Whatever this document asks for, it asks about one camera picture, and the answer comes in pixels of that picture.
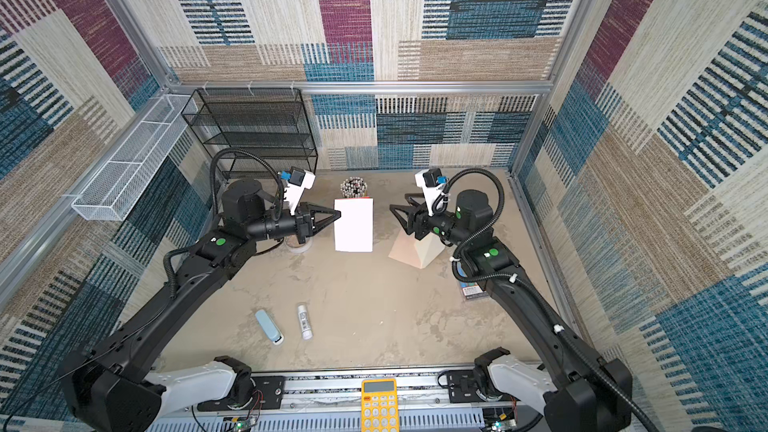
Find white wire mesh basket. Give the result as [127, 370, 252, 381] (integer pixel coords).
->
[72, 94, 189, 222]

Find black wire mesh shelf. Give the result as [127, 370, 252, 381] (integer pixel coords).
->
[182, 88, 318, 172]

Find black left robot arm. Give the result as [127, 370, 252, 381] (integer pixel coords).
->
[58, 158, 342, 431]

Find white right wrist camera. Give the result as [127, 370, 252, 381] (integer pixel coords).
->
[415, 167, 449, 216]

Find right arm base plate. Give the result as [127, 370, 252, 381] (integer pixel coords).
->
[438, 367, 501, 403]

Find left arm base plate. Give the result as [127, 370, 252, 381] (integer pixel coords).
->
[196, 375, 286, 412]

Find clear tape roll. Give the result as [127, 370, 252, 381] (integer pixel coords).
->
[284, 235, 313, 254]

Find yellow calculator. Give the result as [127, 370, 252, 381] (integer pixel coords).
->
[361, 378, 400, 432]

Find pink lined letter paper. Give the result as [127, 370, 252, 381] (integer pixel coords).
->
[334, 197, 374, 253]

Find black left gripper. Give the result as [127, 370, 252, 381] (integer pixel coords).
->
[247, 203, 340, 248]

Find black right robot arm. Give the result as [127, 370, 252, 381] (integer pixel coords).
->
[389, 167, 657, 431]

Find highlighter marker pack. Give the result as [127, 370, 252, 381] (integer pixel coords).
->
[460, 282, 487, 300]

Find white glue stick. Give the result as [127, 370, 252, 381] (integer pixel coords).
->
[297, 304, 313, 340]

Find pink paper envelope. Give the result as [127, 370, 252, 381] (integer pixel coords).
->
[388, 231, 445, 269]

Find pencil holder cup with pencils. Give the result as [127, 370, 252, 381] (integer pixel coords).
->
[340, 177, 368, 199]

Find aluminium front rail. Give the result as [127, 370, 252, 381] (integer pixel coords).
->
[150, 362, 580, 431]

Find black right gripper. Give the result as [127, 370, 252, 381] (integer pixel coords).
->
[389, 193, 470, 249]

